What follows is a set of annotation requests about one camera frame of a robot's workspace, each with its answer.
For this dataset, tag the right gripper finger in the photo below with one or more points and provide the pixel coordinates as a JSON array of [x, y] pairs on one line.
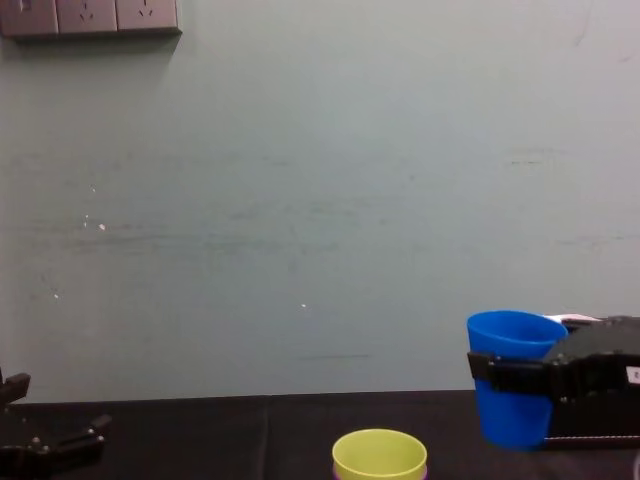
[[510, 374]]

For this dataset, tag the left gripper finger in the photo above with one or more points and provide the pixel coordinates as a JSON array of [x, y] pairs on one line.
[[15, 390], [75, 440]]

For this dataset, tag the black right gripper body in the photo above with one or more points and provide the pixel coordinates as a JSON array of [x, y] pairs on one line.
[[595, 395]]

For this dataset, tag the blue plastic cup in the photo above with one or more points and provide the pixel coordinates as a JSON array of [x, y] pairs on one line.
[[510, 420]]

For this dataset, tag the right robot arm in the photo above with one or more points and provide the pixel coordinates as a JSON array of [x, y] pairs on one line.
[[570, 318]]

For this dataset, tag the black box with white stitching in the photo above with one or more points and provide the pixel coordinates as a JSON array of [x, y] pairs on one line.
[[595, 443]]

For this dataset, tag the black table cloth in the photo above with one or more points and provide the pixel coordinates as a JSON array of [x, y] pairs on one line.
[[200, 435]]

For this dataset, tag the yellow-green plastic cup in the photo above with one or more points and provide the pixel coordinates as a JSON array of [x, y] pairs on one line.
[[350, 464]]

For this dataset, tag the grey wall socket plate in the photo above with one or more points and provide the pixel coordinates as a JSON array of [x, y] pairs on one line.
[[27, 15], [86, 15], [147, 14]]

